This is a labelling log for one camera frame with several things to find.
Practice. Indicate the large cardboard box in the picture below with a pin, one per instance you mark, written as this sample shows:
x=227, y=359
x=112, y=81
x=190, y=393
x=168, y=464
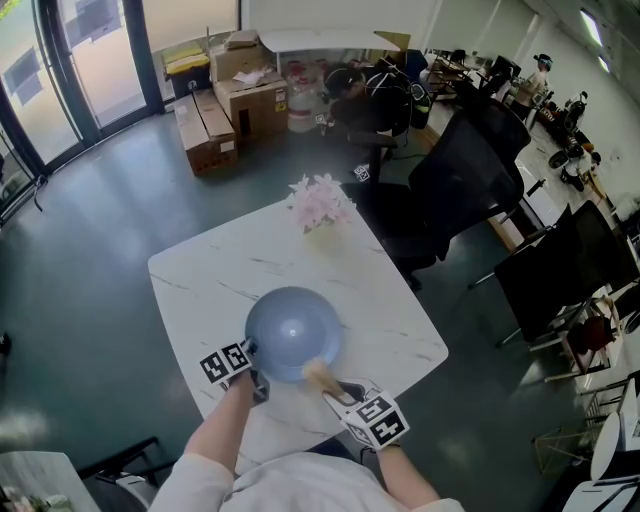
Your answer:
x=255, y=107

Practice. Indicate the black-framed glass door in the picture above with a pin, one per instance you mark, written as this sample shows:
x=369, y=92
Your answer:
x=137, y=60

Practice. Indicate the grey chair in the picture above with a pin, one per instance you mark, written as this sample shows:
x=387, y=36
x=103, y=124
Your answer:
x=125, y=480

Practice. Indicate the cream flower vase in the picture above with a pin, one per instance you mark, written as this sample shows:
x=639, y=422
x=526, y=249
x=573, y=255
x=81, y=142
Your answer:
x=322, y=237

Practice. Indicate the person's right forearm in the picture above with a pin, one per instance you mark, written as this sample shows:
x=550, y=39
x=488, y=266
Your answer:
x=405, y=475

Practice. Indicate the yellow sponge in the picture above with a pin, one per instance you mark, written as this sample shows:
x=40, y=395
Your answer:
x=320, y=375

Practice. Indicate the person's white shirt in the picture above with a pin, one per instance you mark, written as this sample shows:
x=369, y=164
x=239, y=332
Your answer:
x=310, y=490

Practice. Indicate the black mesh office chair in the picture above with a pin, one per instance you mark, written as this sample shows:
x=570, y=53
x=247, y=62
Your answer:
x=465, y=175
x=565, y=280

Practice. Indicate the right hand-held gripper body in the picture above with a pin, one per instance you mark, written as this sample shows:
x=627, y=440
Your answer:
x=375, y=420

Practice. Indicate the blue big plate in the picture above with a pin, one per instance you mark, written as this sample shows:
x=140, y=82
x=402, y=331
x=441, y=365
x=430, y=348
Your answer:
x=295, y=330

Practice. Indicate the clear water jug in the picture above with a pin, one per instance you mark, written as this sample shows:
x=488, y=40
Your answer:
x=302, y=107

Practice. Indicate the short ceiling light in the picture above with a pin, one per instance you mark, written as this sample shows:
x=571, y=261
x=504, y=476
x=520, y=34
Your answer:
x=603, y=64

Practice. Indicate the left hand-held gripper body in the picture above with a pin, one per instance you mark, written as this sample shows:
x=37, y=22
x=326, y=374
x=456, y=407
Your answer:
x=225, y=362

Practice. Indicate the black bin yellow lid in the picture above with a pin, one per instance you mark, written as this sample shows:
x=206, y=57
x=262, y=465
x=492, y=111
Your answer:
x=185, y=75

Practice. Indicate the white round stool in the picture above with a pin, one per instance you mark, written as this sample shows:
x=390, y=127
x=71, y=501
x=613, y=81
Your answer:
x=606, y=445

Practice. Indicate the black clothes rack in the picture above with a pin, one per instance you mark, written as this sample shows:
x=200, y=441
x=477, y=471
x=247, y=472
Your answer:
x=37, y=185

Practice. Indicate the wooden chair red seat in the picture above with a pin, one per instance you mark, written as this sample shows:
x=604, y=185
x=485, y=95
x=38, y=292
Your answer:
x=595, y=335

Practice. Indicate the long ceiling light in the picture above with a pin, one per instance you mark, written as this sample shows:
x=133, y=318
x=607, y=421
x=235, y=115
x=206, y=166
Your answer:
x=591, y=27

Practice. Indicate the pink artificial flowers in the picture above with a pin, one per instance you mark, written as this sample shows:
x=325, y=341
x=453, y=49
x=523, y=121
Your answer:
x=322, y=202

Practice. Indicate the white oval table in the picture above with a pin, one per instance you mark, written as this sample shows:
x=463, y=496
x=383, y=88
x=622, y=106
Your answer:
x=325, y=39

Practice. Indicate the small flat cardboard box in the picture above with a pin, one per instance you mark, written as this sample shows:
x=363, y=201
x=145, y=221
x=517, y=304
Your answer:
x=241, y=39

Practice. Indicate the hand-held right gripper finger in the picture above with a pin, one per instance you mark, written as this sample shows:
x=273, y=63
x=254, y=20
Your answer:
x=340, y=405
x=367, y=386

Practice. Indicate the open cardboard box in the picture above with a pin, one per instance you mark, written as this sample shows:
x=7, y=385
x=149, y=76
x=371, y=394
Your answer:
x=237, y=62

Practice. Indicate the grey marble table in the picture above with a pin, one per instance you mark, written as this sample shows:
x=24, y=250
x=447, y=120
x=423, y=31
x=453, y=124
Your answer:
x=35, y=475

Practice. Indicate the person's left forearm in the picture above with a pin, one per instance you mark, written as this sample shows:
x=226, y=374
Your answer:
x=220, y=430

